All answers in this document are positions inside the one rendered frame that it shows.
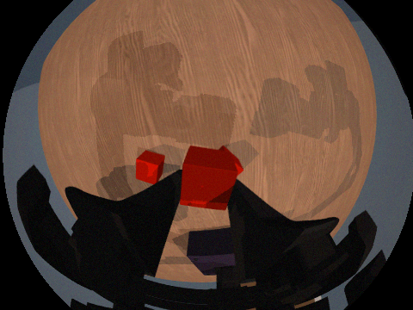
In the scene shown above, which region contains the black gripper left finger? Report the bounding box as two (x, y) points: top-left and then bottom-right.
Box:
(65, 169), (182, 276)

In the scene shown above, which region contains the red cube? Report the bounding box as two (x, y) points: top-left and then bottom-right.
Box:
(219, 145), (244, 175)
(135, 151), (165, 185)
(179, 145), (238, 210)

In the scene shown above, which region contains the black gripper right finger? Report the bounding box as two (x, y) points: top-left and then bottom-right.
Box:
(227, 180), (339, 283)

